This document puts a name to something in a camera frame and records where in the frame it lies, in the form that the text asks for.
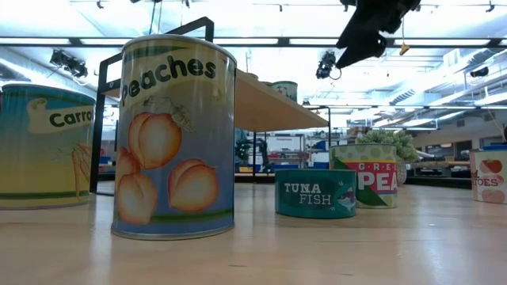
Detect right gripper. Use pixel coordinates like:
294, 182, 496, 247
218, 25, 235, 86
335, 0, 421, 70

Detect tin can teal label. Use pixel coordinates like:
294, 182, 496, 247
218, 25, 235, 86
271, 81, 299, 103

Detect green peas tin can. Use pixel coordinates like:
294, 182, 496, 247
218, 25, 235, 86
328, 143, 399, 210

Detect tuna fish tin can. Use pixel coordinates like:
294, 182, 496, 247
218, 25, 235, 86
274, 169, 357, 220

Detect tomatoes tin can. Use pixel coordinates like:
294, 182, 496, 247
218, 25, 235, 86
469, 148, 507, 205

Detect peaches tin can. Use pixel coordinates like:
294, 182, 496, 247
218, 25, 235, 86
110, 33, 238, 241

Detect carrots tin can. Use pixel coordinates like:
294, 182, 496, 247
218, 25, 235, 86
0, 82, 97, 211

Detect yellow hanging tag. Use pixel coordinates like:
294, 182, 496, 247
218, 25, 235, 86
398, 17, 411, 56

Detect black ceiling spotlight cluster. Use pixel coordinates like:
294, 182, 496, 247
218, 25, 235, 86
315, 50, 341, 80
49, 49, 89, 78

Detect small green potted plant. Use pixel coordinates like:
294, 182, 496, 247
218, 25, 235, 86
356, 129, 419, 186

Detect wooden shelf black metal frame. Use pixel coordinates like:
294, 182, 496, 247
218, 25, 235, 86
90, 16, 333, 195

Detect black metal table frame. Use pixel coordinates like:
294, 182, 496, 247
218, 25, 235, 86
233, 173, 472, 190

